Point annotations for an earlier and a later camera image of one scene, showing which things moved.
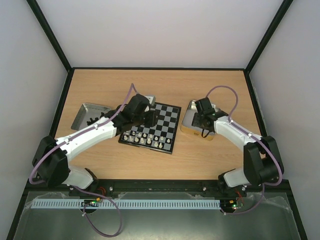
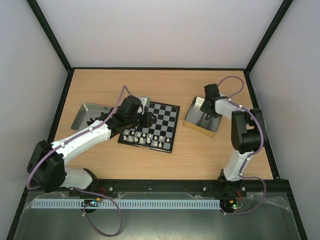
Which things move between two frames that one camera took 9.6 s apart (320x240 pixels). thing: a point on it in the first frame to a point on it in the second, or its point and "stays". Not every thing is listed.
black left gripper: [153, 121] stays
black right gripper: [198, 120] to [207, 110]
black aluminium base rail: [167, 186] stays
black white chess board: [161, 136] stays
